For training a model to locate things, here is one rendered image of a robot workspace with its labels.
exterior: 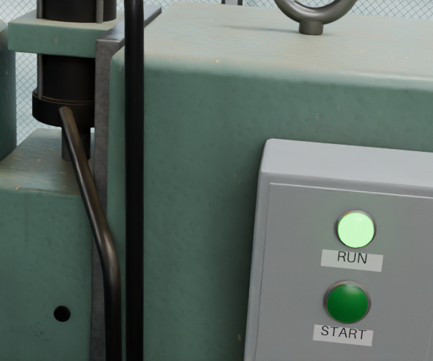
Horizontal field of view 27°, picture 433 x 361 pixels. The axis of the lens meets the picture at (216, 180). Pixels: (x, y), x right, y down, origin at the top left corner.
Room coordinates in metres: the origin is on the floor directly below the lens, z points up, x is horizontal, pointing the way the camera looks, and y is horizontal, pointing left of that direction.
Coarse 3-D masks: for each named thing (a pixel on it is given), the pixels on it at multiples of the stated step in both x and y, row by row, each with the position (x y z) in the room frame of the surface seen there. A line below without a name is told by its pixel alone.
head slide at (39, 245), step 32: (32, 160) 0.59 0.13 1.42; (64, 160) 0.59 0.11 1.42; (0, 192) 0.53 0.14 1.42; (32, 192) 0.53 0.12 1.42; (64, 192) 0.53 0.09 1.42; (0, 224) 0.53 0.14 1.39; (32, 224) 0.53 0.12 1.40; (64, 224) 0.53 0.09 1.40; (0, 256) 0.53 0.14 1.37; (32, 256) 0.53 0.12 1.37; (64, 256) 0.53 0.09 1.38; (0, 288) 0.53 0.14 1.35; (32, 288) 0.53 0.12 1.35; (64, 288) 0.53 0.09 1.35; (0, 320) 0.53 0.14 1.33; (32, 320) 0.53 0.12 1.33; (64, 320) 0.52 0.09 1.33; (0, 352) 0.53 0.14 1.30; (32, 352) 0.53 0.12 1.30; (64, 352) 0.53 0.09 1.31
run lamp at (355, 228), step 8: (344, 216) 0.41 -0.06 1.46; (352, 216) 0.41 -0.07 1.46; (360, 216) 0.41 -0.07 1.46; (368, 216) 0.41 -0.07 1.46; (336, 224) 0.41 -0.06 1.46; (344, 224) 0.41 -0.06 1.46; (352, 224) 0.40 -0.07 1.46; (360, 224) 0.40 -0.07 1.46; (368, 224) 0.40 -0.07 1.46; (336, 232) 0.41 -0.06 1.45; (344, 232) 0.41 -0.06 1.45; (352, 232) 0.40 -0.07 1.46; (360, 232) 0.40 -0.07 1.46; (368, 232) 0.40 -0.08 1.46; (344, 240) 0.41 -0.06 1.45; (352, 240) 0.40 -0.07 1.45; (360, 240) 0.40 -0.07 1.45; (368, 240) 0.41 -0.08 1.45
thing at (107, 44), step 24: (120, 24) 0.57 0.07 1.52; (144, 24) 0.60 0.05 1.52; (96, 48) 0.52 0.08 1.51; (120, 48) 0.52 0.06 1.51; (96, 72) 0.52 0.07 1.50; (96, 96) 0.52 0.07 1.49; (96, 120) 0.52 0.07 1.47; (96, 144) 0.52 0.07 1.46; (96, 168) 0.52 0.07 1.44; (96, 264) 0.52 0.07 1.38; (96, 288) 0.52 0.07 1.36; (96, 312) 0.52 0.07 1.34; (96, 336) 0.52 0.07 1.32; (96, 360) 0.52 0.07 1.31
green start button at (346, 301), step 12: (336, 288) 0.41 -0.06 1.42; (348, 288) 0.41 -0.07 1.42; (360, 288) 0.41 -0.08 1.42; (324, 300) 0.41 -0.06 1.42; (336, 300) 0.41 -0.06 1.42; (348, 300) 0.40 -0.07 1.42; (360, 300) 0.40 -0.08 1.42; (336, 312) 0.41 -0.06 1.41; (348, 312) 0.40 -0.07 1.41; (360, 312) 0.40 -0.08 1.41
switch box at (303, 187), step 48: (288, 144) 0.46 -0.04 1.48; (336, 144) 0.47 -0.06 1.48; (288, 192) 0.41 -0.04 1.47; (336, 192) 0.41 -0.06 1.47; (384, 192) 0.41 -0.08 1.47; (432, 192) 0.41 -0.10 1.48; (288, 240) 0.41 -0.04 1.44; (336, 240) 0.41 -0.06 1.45; (384, 240) 0.41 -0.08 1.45; (432, 240) 0.41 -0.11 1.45; (288, 288) 0.41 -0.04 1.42; (384, 288) 0.41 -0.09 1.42; (432, 288) 0.41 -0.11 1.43; (288, 336) 0.41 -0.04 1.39; (384, 336) 0.41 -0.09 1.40; (432, 336) 0.41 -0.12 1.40
